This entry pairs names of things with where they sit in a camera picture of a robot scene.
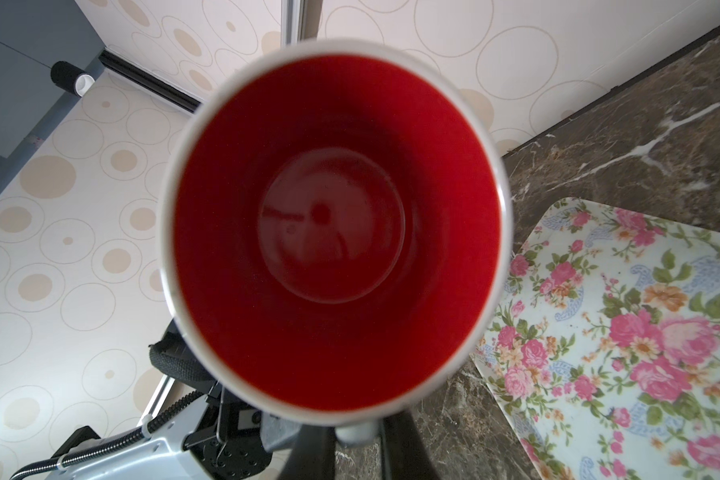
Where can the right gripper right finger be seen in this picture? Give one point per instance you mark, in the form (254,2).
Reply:
(403,455)

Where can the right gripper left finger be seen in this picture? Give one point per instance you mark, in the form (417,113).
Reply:
(312,456)

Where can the white ceramic mug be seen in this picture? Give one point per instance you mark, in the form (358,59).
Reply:
(335,231)

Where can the floral rectangular tray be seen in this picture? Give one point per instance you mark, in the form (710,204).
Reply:
(604,352)

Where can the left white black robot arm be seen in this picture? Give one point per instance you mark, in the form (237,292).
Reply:
(208,433)

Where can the black white cylinder outside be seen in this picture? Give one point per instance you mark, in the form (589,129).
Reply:
(71,79)

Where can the diagonal aluminium frame bar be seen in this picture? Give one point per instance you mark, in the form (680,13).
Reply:
(157,399)

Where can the grey box outside enclosure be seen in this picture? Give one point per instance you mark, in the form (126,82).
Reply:
(34,36)

